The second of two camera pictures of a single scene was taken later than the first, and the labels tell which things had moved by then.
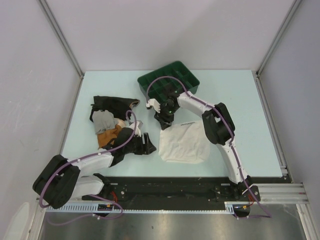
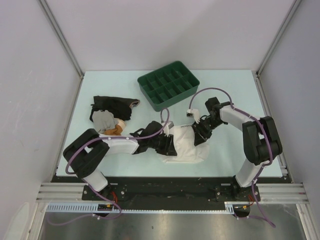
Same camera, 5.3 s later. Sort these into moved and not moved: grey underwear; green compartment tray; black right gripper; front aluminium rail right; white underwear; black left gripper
Moved: black left gripper; black right gripper
Not moved: front aluminium rail right; grey underwear; green compartment tray; white underwear
